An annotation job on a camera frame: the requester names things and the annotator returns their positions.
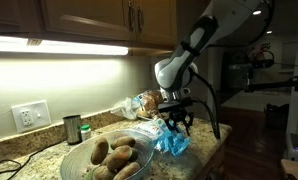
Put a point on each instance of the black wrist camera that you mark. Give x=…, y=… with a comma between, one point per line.
x=175, y=105

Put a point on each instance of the black bin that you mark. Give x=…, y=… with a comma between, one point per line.
x=275, y=116

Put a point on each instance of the white console blue light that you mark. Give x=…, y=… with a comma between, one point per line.
x=297, y=146

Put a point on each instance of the cardboard box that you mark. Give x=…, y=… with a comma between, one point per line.
x=295, y=170

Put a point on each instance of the stainless steel cup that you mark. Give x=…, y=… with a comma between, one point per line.
x=72, y=130

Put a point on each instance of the under cabinet light strip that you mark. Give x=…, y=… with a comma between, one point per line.
x=72, y=47

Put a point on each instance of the white grey Franka robot arm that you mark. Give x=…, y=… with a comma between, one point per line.
x=174, y=71

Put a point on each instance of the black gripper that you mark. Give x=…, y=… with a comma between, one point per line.
x=178, y=116

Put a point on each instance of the greenish brown potato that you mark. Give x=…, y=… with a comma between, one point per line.
x=118, y=158

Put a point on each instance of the blue plastic potato bag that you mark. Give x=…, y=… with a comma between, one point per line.
x=169, y=141

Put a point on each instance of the wooden base cabinet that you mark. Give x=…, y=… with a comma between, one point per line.
x=215, y=163

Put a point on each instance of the clear glass bowl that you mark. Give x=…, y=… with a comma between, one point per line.
x=75, y=163

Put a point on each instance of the ceiling spot light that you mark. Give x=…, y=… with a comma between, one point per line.
x=269, y=32
x=256, y=12

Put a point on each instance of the white plastic bag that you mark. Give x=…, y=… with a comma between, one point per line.
x=125, y=108

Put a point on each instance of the white bottle green cap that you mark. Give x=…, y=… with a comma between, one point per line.
x=85, y=133

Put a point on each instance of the white wall outlet plate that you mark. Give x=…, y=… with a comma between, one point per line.
x=30, y=116

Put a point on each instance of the clear bag of bread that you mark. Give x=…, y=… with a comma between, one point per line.
x=149, y=103

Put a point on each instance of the black stereo camera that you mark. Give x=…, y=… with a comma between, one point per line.
x=252, y=64

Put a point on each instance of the wooden wall cabinet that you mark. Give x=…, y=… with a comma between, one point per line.
x=89, y=16

